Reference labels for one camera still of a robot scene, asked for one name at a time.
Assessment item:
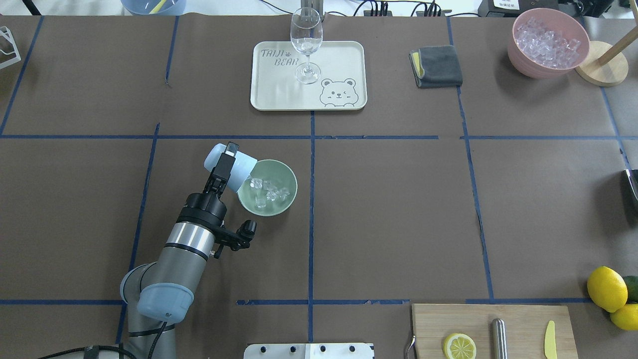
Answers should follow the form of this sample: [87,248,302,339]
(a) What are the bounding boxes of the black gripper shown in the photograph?
[177,142,241,229]

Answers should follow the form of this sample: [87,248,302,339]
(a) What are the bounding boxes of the light blue cup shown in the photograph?
[203,143,259,194]

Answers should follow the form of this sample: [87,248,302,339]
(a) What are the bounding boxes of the green bowl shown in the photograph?
[237,159,297,217]

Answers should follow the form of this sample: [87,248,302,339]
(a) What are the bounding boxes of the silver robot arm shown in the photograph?
[120,142,257,359]

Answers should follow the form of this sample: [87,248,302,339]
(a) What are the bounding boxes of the ice cubes in green bowl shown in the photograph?
[248,178,292,210]

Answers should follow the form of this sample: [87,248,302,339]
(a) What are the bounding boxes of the blue bowl with fork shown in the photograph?
[120,0,188,16]

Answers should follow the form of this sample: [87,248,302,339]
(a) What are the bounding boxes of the pink bowl with ice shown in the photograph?
[507,7,590,79]

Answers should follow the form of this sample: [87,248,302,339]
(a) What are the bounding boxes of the cream bear tray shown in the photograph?
[250,40,368,111]

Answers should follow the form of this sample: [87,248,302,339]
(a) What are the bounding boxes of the clear wine glass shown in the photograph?
[290,6,323,84]

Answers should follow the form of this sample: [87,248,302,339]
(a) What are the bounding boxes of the grey folded cloth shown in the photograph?
[408,45,463,88]

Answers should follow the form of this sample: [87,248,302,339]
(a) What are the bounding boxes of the half lemon slice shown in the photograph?
[442,333,477,359]

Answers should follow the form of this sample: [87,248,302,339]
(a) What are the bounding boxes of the wooden cutting board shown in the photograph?
[412,304,578,359]

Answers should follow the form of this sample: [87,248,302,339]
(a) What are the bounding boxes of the yellow plastic knife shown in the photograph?
[544,320,557,359]

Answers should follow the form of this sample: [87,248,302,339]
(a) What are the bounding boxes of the wooden cup stand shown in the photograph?
[576,26,638,87]

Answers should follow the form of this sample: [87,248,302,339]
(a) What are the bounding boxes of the yellow lemon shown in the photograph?
[609,304,638,331]
[587,266,628,313]

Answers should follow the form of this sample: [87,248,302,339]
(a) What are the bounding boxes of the green lime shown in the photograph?
[622,275,638,304]

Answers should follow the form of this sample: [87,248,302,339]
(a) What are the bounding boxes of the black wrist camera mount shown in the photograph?
[212,220,257,259]

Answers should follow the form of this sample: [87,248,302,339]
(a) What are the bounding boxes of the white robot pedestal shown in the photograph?
[243,343,375,359]

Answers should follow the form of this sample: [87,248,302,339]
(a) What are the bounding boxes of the white wire cup rack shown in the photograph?
[0,26,22,69]

